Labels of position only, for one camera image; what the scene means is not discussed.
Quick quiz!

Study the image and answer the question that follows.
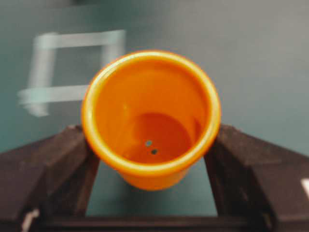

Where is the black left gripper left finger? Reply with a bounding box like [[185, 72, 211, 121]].
[[0, 125, 99, 232]]

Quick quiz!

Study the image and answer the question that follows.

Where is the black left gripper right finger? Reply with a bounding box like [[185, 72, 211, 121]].
[[204, 124, 309, 232]]

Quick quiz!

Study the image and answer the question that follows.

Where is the orange plastic cup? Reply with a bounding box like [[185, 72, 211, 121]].
[[81, 51, 221, 191]]

